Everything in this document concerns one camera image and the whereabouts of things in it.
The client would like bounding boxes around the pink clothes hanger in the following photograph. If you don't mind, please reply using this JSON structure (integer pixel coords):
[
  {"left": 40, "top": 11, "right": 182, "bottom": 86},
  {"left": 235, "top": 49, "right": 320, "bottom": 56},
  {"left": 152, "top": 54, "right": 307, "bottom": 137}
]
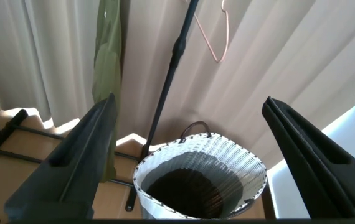
[{"left": 185, "top": 0, "right": 230, "bottom": 63}]

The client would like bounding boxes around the black clothes rack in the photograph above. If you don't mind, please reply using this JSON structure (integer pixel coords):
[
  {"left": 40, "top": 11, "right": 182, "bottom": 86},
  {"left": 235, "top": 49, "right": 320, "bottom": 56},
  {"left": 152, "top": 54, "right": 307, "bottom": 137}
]
[{"left": 0, "top": 0, "right": 201, "bottom": 213}]

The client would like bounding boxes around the green long-sleeved shirt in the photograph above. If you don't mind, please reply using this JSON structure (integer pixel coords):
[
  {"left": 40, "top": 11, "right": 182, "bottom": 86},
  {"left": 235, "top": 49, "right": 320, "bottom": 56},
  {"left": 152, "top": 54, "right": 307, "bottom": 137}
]
[{"left": 92, "top": 0, "right": 123, "bottom": 184}]

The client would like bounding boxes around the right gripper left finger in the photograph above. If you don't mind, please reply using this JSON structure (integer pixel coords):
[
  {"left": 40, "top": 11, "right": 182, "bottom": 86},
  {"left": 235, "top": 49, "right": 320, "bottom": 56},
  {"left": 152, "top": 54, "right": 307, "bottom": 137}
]
[{"left": 3, "top": 92, "right": 118, "bottom": 220}]

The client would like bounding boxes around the white laundry basket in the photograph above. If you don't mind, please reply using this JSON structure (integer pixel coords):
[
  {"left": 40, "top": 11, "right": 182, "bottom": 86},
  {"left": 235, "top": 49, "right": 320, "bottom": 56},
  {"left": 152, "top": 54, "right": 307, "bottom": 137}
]
[{"left": 132, "top": 120, "right": 268, "bottom": 220}]

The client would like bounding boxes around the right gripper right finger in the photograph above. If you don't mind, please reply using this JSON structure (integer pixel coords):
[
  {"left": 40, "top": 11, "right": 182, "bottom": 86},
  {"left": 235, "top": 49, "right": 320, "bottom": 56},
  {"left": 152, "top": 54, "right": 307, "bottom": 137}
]
[{"left": 261, "top": 95, "right": 355, "bottom": 218}]

